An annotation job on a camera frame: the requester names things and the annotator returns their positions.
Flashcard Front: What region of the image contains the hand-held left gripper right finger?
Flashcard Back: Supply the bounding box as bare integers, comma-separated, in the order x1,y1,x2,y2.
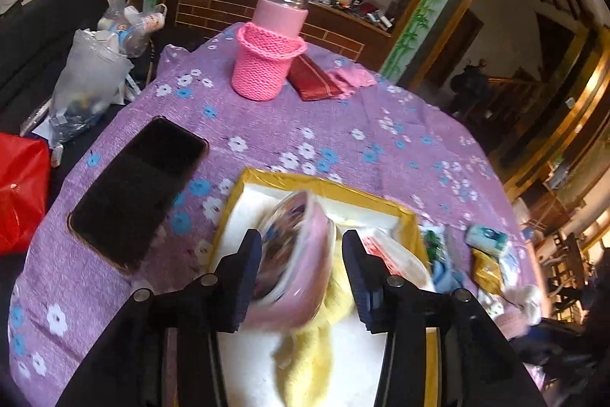
342,230,549,407

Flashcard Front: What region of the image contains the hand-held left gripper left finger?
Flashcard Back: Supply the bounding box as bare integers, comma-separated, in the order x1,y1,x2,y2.
55,228,264,407

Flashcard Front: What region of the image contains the pink round printed pouch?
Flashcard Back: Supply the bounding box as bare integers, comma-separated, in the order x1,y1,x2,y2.
248,190,337,331

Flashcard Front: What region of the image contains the yellow-rimmed cardboard box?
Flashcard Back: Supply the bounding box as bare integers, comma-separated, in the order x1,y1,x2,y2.
206,167,444,407

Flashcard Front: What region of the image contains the white packet with red label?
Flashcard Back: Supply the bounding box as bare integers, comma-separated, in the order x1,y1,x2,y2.
360,228,432,291

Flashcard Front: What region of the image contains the green packet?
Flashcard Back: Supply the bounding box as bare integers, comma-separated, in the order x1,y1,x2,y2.
422,228,446,265

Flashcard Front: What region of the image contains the yellow towel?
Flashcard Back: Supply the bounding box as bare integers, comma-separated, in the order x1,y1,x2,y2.
271,240,356,407

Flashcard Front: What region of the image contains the blue cloth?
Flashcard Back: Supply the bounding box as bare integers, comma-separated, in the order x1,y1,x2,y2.
431,261,465,293

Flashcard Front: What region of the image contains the yellow packet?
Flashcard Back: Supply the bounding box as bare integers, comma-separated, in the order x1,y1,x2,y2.
472,247,506,293

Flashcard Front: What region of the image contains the teal white tissue packet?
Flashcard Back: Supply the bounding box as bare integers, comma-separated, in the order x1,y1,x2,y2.
464,223,508,255

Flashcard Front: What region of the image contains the black smartphone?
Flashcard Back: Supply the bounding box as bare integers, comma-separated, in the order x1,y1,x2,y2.
67,116,209,273

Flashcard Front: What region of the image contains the purple floral tablecloth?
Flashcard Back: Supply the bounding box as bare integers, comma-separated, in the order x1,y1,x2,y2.
8,22,544,398

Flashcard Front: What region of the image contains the white fluffy cloth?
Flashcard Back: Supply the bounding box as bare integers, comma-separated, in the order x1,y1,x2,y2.
505,283,541,324

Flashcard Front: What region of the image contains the pink cloth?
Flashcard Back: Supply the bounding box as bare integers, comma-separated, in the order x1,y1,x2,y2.
329,66,377,95

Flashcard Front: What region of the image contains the red pouch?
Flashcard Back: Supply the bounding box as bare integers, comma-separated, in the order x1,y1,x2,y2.
287,54,345,101

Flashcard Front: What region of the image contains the red plastic bag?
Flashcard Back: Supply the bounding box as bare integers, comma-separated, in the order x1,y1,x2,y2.
0,133,51,255

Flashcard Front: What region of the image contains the large clear plastic bag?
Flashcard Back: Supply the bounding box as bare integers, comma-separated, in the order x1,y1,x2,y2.
48,29,135,145

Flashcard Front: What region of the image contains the glass bottle with pink sleeve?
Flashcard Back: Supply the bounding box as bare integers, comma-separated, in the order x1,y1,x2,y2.
251,0,313,40

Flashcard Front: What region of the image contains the wooden cabinet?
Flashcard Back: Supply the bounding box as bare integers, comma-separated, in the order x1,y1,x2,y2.
162,0,396,74

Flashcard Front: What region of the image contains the clear bag with printed items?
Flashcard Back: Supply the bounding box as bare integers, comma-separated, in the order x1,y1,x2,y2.
98,0,169,57

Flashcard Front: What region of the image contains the black sofa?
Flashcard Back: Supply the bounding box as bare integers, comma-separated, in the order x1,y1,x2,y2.
0,0,110,136

